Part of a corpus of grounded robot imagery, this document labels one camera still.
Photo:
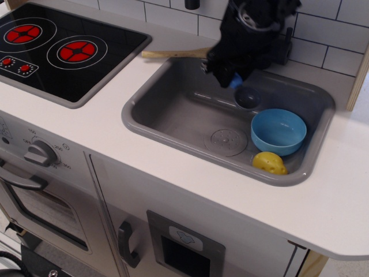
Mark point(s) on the black toy stovetop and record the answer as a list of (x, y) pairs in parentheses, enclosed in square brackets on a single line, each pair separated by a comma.
[(63, 57)]

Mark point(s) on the grey dispenser panel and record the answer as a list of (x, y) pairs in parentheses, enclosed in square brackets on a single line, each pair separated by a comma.
[(184, 251)]

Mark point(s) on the light blue plastic bowl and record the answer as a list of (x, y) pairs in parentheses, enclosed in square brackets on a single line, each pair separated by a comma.
[(279, 131)]

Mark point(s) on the grey oven door handle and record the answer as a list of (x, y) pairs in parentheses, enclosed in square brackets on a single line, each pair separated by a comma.
[(32, 183)]

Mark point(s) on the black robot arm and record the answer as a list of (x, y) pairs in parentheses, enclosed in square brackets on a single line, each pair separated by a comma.
[(263, 12)]

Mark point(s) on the yellow toy cheese wedge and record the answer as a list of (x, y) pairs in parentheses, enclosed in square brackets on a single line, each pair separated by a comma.
[(269, 162)]

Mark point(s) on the grey cabinet door handle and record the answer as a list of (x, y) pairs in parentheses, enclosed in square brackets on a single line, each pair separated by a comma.
[(130, 258)]

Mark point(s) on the grey toy sink basin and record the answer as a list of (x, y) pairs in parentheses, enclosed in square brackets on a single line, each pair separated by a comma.
[(184, 108)]

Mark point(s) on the wooden spatula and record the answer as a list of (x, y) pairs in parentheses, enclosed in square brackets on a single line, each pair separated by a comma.
[(197, 53)]

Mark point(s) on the blue handled grey spoon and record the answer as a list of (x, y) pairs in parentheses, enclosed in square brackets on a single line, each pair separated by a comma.
[(245, 97)]

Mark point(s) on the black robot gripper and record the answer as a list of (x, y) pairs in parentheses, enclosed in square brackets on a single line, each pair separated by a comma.
[(240, 49)]

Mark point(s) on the black toy faucet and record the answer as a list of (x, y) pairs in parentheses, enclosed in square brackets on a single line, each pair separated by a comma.
[(279, 51)]

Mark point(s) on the grey oven knob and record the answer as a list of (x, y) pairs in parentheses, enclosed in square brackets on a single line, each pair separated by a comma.
[(41, 154)]

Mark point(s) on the toy oven door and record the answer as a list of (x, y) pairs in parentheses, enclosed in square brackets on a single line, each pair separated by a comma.
[(43, 214)]

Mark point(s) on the black cylinder on wall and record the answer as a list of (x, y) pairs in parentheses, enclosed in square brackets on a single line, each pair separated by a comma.
[(192, 4)]

